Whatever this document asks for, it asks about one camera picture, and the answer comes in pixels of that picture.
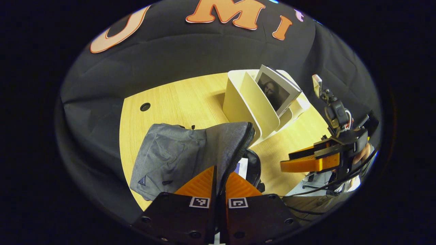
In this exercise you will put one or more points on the white bookshelf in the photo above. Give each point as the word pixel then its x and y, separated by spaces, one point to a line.
pixel 245 102

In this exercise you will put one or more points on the portrait cover book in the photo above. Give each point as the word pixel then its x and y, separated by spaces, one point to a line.
pixel 276 92

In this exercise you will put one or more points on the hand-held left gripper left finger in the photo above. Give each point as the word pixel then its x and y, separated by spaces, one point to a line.
pixel 177 217

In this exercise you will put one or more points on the black backdrop cloth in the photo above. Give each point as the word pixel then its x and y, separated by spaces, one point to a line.
pixel 204 47

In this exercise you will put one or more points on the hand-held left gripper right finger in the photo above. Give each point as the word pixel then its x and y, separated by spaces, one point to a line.
pixel 259 217

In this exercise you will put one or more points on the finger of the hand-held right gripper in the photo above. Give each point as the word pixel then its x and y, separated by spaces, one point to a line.
pixel 320 148
pixel 313 163

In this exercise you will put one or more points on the blue cover book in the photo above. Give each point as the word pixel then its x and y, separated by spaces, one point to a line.
pixel 242 168

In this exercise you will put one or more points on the grey schoolbag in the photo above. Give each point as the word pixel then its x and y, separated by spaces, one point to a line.
pixel 170 153

